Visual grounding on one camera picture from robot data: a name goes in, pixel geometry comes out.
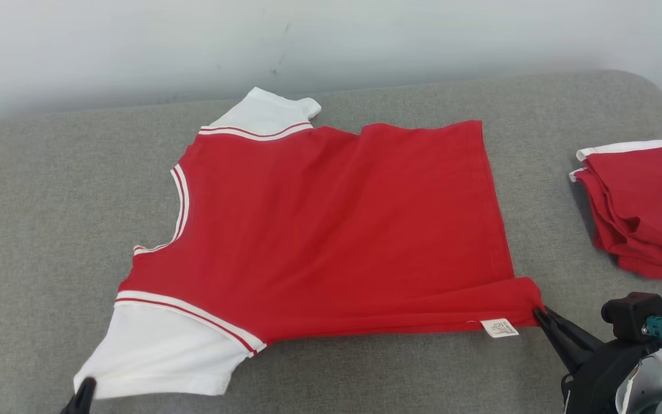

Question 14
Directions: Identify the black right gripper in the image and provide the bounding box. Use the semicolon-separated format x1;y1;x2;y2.
533;308;662;414

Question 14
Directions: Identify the red white shirt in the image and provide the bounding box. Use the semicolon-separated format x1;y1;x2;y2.
568;134;662;283

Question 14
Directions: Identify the red t-shirt with white sleeves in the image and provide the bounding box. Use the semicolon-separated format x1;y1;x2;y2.
74;86;544;398

